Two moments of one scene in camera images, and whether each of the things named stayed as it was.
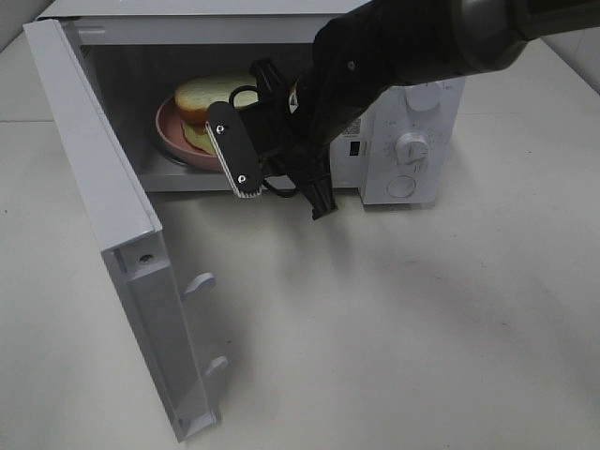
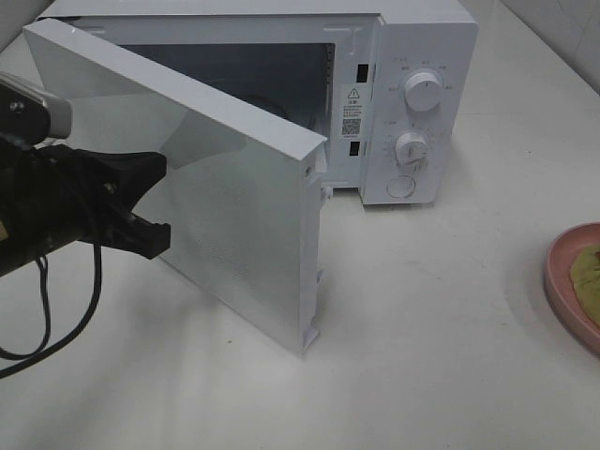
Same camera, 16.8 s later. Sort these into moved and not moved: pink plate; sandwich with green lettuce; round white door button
Moved: pink plate; sandwich with green lettuce
Not moved: round white door button
